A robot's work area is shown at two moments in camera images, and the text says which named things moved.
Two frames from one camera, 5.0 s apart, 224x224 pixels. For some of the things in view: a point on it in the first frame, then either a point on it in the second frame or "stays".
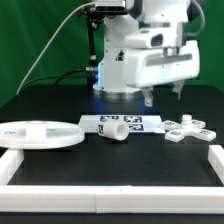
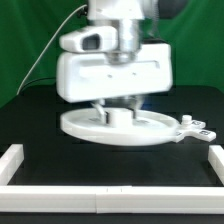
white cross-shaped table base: (177, 132) stays
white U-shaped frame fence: (109, 199) stays
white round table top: (40, 135) → (147, 127)
